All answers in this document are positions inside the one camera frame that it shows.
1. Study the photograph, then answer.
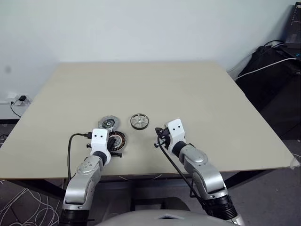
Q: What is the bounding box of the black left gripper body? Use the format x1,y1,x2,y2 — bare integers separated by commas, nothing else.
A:
85,141,123,159

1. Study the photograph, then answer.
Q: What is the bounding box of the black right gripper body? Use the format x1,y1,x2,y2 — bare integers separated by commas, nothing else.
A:
154,126,172,149

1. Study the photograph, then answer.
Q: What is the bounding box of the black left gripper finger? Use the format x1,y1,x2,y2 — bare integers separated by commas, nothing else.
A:
108,137,118,153

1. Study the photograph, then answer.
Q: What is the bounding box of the round motor housing with stator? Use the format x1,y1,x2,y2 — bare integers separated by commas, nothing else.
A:
107,130,129,153

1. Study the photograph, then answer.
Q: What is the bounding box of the grey round motor lid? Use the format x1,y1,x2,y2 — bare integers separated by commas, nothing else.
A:
97,115,121,130

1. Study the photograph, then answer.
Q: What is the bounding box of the silver spoked rotor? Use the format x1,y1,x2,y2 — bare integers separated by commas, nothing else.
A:
129,113,151,130

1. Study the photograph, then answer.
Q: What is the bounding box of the grey robot torso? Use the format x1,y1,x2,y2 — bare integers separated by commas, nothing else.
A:
94,207,243,226

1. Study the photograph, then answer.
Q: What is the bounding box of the black bag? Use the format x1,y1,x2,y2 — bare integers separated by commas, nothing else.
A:
235,45,301,142

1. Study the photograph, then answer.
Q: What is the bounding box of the white power strip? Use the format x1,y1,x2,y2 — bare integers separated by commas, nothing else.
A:
0,92,33,105

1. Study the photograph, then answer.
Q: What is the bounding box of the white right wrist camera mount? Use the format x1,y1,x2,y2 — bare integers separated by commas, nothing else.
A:
165,118,188,155

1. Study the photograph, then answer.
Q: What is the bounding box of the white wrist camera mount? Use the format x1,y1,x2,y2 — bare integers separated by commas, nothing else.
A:
90,128,112,166
165,118,188,155

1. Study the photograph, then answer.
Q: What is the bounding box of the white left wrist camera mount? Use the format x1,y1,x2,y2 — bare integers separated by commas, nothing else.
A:
90,128,112,166

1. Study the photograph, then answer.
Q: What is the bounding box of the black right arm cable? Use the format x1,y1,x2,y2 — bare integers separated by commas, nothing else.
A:
158,136,210,216

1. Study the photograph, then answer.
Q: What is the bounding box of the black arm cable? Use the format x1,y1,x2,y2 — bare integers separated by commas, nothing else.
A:
67,132,94,182
158,136,210,216

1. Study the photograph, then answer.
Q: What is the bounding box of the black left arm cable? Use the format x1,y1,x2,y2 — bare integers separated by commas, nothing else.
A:
67,132,94,182

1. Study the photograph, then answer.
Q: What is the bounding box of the black table frame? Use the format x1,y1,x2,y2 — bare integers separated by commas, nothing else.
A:
0,169,283,203

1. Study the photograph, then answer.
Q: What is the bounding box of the white floor cable tangle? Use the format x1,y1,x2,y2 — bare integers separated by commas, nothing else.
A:
0,178,64,226

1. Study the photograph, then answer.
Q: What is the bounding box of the black adapter cable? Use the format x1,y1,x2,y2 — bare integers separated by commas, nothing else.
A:
9,98,23,118

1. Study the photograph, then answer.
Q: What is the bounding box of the black cable loop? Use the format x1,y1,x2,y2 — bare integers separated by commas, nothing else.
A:
263,40,286,49

